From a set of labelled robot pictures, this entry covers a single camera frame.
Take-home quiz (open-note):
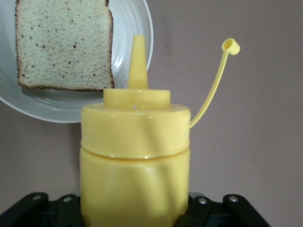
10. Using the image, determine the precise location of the beige round plate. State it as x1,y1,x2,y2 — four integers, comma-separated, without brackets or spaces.
0,0,154,124

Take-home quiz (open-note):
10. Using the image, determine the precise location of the yellow squeeze sauce bottle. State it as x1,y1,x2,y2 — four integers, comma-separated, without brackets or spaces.
79,34,241,227

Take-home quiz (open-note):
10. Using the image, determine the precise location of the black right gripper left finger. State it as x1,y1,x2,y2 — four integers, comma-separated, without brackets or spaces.
0,192,82,227

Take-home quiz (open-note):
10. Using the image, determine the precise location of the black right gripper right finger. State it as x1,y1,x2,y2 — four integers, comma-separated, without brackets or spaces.
176,192,270,227

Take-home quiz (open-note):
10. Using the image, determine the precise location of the pale white bread slice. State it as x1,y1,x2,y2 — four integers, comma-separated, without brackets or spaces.
14,0,116,92

